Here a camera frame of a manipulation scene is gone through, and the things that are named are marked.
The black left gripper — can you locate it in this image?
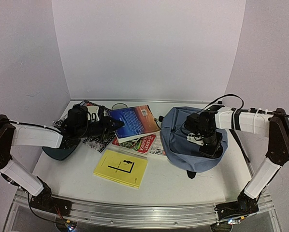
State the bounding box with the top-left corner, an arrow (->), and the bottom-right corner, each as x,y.
76,114 -> 125,142

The dark blue book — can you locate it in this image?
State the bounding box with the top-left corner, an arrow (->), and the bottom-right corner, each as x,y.
109,105 -> 161,144

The blue grey backpack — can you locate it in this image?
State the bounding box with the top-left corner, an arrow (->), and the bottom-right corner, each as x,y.
160,106 -> 228,179

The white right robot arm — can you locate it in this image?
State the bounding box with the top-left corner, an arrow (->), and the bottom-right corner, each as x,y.
184,105 -> 289,221

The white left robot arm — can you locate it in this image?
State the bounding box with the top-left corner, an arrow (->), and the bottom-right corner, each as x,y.
0,104 -> 124,216

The white ribbed mug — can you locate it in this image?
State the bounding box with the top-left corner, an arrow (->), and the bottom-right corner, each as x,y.
111,103 -> 128,111

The patterned patchwork placemat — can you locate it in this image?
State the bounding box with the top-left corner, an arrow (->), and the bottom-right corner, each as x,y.
53,100 -> 115,153

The red floral book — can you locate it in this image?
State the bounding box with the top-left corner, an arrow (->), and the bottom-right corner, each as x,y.
112,134 -> 156,157

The yellow book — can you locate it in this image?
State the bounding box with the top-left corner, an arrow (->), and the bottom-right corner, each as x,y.
94,149 -> 148,189

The white floral notebook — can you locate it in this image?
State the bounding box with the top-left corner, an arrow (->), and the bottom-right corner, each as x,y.
149,137 -> 164,156

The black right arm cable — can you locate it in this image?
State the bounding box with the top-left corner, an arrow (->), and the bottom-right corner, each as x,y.
200,94 -> 245,114

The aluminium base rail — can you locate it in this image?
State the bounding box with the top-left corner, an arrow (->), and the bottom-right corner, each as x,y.
3,189 -> 282,232

